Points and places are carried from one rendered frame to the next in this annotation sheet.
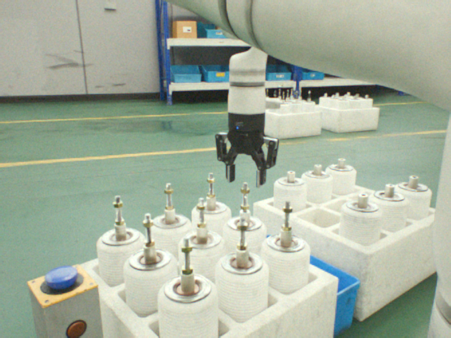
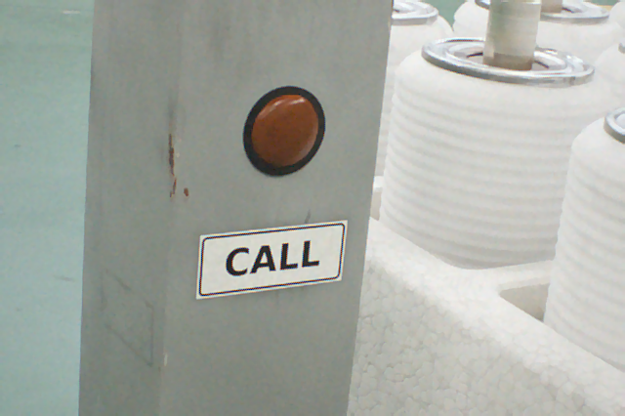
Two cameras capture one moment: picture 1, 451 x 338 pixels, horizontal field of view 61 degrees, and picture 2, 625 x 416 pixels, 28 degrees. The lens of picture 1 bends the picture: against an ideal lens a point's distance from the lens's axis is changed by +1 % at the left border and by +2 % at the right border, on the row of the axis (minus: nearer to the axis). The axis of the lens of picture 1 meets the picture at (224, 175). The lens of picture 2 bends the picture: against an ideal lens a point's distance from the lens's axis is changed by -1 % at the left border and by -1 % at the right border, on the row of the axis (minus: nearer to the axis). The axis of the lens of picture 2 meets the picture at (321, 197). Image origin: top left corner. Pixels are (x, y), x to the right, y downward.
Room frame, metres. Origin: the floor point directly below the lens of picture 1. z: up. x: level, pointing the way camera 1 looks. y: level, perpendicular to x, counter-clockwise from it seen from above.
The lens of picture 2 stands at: (0.07, 0.13, 0.36)
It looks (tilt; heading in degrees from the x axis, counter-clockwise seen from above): 18 degrees down; 8
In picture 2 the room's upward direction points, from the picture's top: 6 degrees clockwise
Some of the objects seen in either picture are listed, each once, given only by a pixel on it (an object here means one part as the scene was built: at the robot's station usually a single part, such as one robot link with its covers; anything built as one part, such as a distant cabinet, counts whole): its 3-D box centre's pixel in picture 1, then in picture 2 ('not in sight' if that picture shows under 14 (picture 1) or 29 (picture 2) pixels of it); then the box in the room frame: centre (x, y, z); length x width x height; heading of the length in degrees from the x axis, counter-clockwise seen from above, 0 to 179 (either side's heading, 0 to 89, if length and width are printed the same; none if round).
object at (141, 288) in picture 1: (152, 302); (479, 258); (0.62, 0.13, 0.16); 0.10 x 0.10 x 0.18
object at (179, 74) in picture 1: (183, 74); not in sight; (5.24, 0.54, 0.36); 0.50 x 0.38 x 0.21; 19
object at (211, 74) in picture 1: (215, 73); not in sight; (5.35, 0.13, 0.36); 0.50 x 0.38 x 0.21; 19
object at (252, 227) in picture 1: (244, 223); not in sight; (0.77, -0.04, 0.25); 0.08 x 0.08 x 0.01
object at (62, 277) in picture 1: (62, 279); not in sight; (0.45, 0.22, 0.32); 0.04 x 0.04 x 0.02
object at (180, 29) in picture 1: (184, 30); not in sight; (5.17, 0.51, 0.89); 0.31 x 0.24 x 0.20; 18
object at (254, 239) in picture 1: (243, 260); not in sight; (0.77, -0.04, 0.16); 0.10 x 0.10 x 0.18
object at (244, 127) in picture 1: (245, 131); not in sight; (0.77, -0.04, 0.46); 0.08 x 0.08 x 0.09
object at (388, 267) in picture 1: (344, 235); not in sight; (1.04, -0.36, 0.09); 0.39 x 0.39 x 0.18; 37
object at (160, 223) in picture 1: (170, 221); (541, 9); (0.78, 0.12, 0.25); 0.08 x 0.08 x 0.01
